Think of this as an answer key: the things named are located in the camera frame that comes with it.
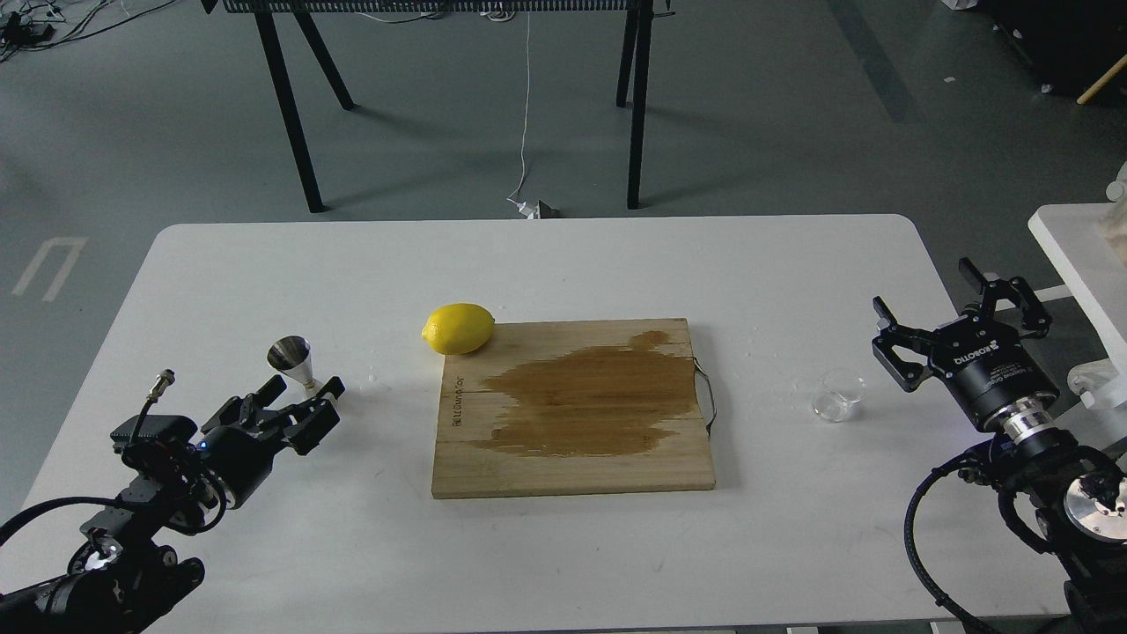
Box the wooden stick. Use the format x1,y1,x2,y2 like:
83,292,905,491
1075,54,1127,106

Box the white side table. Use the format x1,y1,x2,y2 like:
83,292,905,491
1028,203,1126,365

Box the yellow lemon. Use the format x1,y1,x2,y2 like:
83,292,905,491
420,304,496,356

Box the wooden cutting board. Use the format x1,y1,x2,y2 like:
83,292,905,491
431,318,716,500

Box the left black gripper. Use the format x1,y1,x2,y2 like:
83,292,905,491
201,374,346,508

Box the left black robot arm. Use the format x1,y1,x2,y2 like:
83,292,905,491
3,370,345,633

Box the black frame background table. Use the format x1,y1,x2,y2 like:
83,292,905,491
202,1,673,214

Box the white hanging cable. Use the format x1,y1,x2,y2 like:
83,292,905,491
505,11,560,220

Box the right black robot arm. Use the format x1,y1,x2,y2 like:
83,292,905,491
871,258,1126,633

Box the small clear glass cup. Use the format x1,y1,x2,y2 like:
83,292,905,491
810,366,868,423

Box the black floor cables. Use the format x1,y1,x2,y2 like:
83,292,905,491
0,0,177,64

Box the steel double jigger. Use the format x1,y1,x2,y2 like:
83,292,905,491
266,334,321,394

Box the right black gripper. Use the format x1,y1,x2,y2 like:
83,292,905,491
871,257,1061,432

